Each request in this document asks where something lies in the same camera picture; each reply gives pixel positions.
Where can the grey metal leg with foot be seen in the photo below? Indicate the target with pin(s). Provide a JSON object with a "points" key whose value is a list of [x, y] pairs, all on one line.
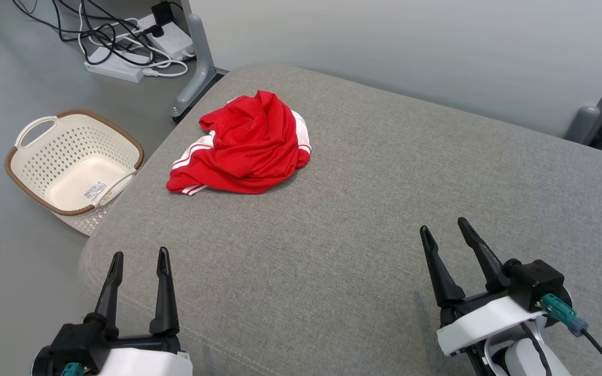
{"points": [[201, 57]]}

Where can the white power strip with sockets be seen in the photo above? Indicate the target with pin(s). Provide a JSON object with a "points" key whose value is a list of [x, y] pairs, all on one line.
{"points": [[173, 39]]}

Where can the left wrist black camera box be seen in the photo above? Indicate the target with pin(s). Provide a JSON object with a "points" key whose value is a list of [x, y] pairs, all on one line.
{"points": [[79, 342]]}

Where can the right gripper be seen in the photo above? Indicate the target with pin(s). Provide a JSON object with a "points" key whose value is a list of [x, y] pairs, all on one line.
{"points": [[478, 324]]}

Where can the white perforated plastic basket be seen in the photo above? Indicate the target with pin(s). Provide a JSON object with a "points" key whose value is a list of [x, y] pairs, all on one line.
{"points": [[89, 222]]}

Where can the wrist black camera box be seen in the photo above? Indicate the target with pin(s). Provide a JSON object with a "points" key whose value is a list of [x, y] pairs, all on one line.
{"points": [[533, 282], [79, 342]]}

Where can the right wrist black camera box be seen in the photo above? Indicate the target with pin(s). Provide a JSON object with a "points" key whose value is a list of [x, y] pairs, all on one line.
{"points": [[533, 282]]}

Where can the long white power strip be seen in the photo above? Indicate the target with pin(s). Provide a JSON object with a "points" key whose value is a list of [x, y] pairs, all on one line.
{"points": [[113, 65]]}

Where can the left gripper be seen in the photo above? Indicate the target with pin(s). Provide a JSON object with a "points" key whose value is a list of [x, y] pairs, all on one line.
{"points": [[149, 363]]}

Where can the red jersey with white sleeves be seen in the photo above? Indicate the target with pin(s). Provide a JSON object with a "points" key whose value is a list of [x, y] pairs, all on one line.
{"points": [[249, 146]]}

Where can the black power adapter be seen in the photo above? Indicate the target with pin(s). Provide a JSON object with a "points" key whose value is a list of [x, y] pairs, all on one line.
{"points": [[162, 13]]}

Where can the cream basket with brown rim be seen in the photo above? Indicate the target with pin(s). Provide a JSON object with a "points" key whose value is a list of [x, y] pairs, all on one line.
{"points": [[71, 172]]}

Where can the grey metal frame post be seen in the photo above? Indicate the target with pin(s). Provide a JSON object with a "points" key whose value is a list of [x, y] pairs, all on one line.
{"points": [[586, 125]]}

